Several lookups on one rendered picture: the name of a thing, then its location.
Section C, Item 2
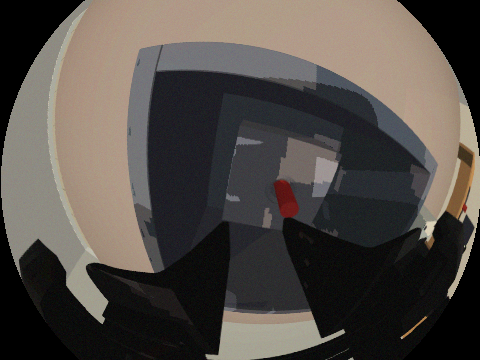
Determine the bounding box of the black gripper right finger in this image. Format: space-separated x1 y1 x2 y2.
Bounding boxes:
283 217 421 339

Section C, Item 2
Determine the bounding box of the red peg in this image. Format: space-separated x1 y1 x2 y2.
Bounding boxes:
273 180 299 217

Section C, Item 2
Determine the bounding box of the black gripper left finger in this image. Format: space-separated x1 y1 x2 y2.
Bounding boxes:
85 221 231 356

